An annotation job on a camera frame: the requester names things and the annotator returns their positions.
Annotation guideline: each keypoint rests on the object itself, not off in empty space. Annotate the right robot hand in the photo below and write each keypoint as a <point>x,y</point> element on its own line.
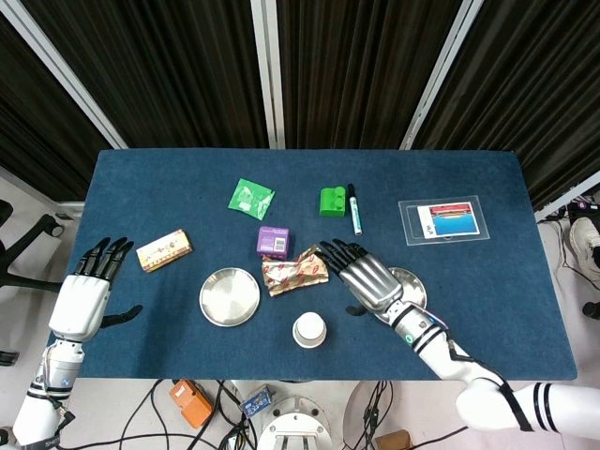
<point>370,281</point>

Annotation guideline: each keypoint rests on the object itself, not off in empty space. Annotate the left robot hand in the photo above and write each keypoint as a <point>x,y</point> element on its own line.
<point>77,304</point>

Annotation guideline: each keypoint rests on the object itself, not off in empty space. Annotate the white paper cup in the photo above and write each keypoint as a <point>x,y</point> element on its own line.
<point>309,329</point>

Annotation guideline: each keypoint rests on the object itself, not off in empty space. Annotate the snack wrapper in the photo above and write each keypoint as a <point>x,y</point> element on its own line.
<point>293,274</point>

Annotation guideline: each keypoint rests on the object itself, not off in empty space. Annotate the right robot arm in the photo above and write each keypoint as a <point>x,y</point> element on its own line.
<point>450,361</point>

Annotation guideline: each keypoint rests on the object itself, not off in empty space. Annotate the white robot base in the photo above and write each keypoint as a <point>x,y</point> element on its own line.
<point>295,429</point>

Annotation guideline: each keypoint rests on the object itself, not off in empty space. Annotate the silver metal dish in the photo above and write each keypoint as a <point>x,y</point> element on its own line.
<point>229,296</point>
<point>415,288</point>

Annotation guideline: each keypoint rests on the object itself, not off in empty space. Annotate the white marker black cap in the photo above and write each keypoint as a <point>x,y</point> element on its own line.
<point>355,213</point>

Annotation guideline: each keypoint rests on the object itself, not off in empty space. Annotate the black office chair base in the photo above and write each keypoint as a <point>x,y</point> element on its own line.
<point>28,244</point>

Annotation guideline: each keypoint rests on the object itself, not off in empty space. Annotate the green toy building block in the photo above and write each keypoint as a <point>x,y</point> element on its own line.
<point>332,202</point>

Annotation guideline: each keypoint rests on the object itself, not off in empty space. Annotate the clear sleeve with picture card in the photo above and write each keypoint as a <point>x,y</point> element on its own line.
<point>450,220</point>

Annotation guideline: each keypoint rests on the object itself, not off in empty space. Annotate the tan snack bar box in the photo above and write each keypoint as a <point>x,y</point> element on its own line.
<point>164,250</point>

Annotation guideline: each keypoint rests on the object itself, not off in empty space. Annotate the purple cube box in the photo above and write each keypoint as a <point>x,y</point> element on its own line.
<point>272,241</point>

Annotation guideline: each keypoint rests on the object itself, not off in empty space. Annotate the blue felt table cloth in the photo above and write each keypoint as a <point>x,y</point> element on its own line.
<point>492,304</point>

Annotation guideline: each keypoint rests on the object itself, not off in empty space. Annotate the green foil sachet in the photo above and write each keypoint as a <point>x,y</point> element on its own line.
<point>248,198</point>

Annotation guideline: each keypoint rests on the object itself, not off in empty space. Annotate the orange device box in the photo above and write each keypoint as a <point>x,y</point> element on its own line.
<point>190,403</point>

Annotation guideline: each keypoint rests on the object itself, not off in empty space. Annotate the brown cardboard box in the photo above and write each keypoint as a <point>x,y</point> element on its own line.
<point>394,440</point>

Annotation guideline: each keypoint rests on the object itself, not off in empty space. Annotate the blue circuit module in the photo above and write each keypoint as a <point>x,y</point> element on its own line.
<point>257,402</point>

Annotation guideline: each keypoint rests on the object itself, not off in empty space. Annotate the black pleated curtain panel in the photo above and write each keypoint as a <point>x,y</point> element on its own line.
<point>539,84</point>
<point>356,70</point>
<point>164,70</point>
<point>28,140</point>

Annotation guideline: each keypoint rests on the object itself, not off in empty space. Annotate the white sneaker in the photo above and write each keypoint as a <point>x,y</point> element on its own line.
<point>585,241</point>

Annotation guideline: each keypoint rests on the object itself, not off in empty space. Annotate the white low frame rail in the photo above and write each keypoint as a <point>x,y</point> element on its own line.
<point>569,201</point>

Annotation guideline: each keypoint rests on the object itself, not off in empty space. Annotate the white partition post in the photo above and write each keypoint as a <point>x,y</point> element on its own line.
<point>61,70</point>
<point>268,70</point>
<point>440,70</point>

